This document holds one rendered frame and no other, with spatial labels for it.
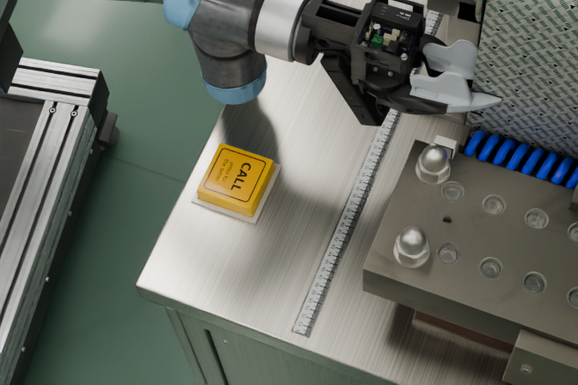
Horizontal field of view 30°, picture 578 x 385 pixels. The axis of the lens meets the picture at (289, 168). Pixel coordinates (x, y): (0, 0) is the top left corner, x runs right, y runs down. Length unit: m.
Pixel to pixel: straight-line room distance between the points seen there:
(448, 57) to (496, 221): 0.17
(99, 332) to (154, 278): 0.98
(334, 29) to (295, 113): 0.26
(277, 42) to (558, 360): 0.42
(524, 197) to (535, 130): 0.07
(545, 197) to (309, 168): 0.30
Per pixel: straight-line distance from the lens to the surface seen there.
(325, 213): 1.26
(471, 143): 1.14
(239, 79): 1.22
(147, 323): 2.20
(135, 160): 2.36
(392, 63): 1.06
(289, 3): 1.11
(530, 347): 1.08
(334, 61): 1.12
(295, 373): 1.31
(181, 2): 1.14
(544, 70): 1.05
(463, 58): 1.11
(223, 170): 1.27
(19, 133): 2.21
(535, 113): 1.12
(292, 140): 1.31
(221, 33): 1.14
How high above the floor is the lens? 2.03
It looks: 62 degrees down
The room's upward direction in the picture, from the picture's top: 7 degrees counter-clockwise
